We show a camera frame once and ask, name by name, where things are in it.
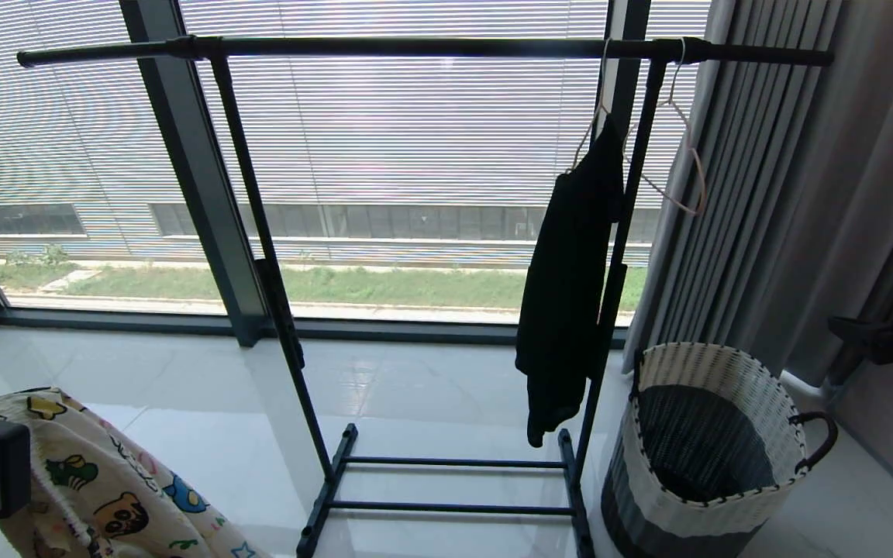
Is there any black garment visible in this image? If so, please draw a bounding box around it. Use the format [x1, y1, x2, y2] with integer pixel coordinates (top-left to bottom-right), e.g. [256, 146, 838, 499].
[514, 115, 628, 449]

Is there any pink clothes hanger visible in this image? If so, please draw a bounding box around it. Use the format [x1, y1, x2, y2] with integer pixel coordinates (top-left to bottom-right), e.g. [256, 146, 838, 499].
[567, 39, 635, 173]
[623, 39, 707, 216]

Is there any cream printed garment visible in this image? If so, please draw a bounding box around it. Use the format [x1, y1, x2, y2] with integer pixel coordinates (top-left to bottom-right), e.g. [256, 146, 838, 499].
[0, 387, 271, 558]

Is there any black clothes rack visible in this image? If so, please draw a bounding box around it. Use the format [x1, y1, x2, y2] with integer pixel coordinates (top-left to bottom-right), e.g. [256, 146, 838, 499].
[16, 35, 835, 558]

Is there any white laundry basket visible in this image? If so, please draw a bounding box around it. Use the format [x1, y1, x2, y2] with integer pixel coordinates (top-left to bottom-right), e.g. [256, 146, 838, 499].
[600, 342, 840, 558]

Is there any window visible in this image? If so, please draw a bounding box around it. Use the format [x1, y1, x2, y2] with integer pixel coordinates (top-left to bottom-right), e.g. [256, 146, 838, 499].
[0, 0, 715, 346]

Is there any beige curtain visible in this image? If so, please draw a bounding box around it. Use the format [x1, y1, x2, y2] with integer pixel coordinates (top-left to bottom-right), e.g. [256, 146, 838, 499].
[621, 0, 893, 388]

